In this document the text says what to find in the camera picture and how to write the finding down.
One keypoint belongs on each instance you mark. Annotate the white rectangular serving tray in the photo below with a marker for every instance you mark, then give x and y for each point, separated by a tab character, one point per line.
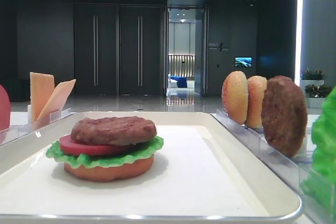
203	174

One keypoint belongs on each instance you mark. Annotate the clear acrylic rack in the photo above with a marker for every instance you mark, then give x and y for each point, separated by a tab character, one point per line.
16	131
296	171

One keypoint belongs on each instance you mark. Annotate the upright brown meat patty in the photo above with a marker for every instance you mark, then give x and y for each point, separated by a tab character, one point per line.
284	115

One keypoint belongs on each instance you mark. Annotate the green lettuce leaf on burger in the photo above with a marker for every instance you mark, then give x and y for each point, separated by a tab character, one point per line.
142	151

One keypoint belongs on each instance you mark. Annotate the sesame bread bun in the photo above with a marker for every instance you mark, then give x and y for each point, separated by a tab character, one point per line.
256	90
235	96

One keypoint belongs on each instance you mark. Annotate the red tomato slice on burger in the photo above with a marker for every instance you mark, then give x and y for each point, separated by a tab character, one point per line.
75	148

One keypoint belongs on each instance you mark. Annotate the bottom bread bun slice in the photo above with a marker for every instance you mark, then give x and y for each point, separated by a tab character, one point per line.
101	174

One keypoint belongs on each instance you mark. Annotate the small wall display screen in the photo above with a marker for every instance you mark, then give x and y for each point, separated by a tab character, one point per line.
243	61

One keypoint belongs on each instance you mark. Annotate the sesame bread bun near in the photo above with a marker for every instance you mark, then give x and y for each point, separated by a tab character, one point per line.
256	90

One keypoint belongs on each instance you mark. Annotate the clear acrylic rack right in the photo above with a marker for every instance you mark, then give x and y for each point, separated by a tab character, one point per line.
296	171

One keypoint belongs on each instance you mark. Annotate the leaning orange cheese slice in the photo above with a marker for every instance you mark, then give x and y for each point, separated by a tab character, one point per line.
58	98

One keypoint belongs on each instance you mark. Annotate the brown meat patty on burger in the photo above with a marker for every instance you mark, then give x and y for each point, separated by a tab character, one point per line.
117	131

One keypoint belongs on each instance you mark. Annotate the green lettuce in rack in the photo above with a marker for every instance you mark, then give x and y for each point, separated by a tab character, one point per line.
323	140

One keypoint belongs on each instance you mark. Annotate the potted plants in white planter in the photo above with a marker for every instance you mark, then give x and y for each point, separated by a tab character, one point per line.
314	88

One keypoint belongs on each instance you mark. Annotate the red tomato slice in rack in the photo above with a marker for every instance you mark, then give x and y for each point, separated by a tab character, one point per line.
5	109

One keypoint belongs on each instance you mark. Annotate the dark double door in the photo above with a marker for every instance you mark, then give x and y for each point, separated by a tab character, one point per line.
118	49

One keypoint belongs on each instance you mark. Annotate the sesame bread bun far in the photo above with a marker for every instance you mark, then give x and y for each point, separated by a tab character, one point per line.
235	96

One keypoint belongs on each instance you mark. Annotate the upright orange cheese slice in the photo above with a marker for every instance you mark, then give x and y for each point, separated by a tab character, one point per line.
41	87

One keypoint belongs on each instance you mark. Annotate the clear acrylic rack left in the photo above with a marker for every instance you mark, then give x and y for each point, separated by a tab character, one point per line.
16	131

